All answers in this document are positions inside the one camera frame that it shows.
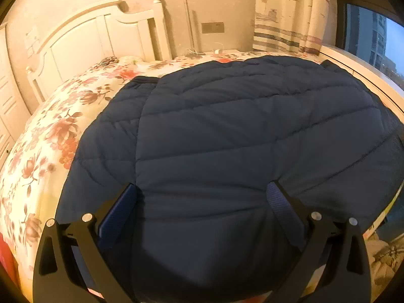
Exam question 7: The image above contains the white window sill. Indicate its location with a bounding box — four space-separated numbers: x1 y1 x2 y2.
318 45 404 115

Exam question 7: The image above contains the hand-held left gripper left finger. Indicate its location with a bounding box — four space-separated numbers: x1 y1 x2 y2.
33 183 139 303

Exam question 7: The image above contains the patterned curtain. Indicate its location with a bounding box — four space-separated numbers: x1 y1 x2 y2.
252 0 336 55

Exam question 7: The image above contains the navy quilted jacket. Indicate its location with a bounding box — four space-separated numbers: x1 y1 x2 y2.
58 55 404 303

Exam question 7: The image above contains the red cloth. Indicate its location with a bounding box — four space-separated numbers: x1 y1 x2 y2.
0 233 20 291

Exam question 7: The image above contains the white wooden headboard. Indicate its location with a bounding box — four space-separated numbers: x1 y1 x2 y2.
26 0 173 103

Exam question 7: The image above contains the wall switch plate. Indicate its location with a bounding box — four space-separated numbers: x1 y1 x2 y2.
201 22 225 34

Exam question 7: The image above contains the floral bedsheet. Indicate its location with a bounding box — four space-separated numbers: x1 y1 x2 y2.
0 52 321 303

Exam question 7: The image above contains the grey floral cloth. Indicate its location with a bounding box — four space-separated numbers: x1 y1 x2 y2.
363 232 404 297

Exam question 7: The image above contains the window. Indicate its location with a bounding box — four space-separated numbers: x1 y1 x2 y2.
334 0 404 86

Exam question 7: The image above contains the white charger cable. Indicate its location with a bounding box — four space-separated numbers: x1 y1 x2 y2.
186 48 224 58

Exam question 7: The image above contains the white wardrobe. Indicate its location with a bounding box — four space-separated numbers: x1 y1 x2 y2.
0 22 33 171

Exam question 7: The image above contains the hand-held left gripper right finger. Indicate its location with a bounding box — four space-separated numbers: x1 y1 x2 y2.
266 180 372 303

